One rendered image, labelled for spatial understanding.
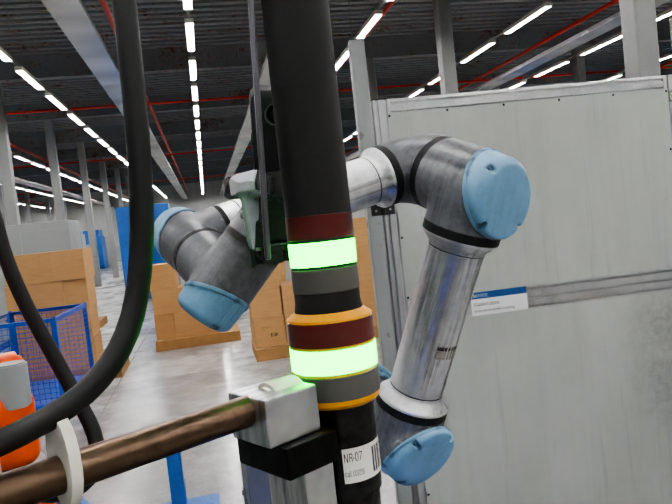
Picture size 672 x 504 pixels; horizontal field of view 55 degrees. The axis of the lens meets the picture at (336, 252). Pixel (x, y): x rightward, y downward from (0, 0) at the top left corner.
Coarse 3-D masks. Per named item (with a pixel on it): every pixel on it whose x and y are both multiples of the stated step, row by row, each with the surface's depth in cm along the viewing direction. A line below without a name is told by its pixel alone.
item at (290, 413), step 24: (312, 384) 30; (264, 408) 28; (288, 408) 29; (312, 408) 30; (240, 432) 29; (264, 432) 28; (288, 432) 29; (312, 432) 30; (240, 456) 31; (264, 456) 29; (288, 456) 28; (312, 456) 29; (336, 456) 30; (288, 480) 28; (312, 480) 29
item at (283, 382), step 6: (282, 378) 30; (288, 378) 30; (294, 378) 30; (264, 384) 30; (270, 384) 29; (276, 384) 30; (282, 384) 30; (288, 384) 30; (294, 384) 30; (264, 390) 29; (270, 390) 29; (276, 390) 29
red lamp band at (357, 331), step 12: (288, 324) 32; (324, 324) 30; (336, 324) 30; (348, 324) 30; (360, 324) 31; (372, 324) 32; (288, 336) 32; (300, 336) 31; (312, 336) 30; (324, 336) 30; (336, 336) 30; (348, 336) 30; (360, 336) 31; (372, 336) 32; (300, 348) 31; (312, 348) 30; (324, 348) 30
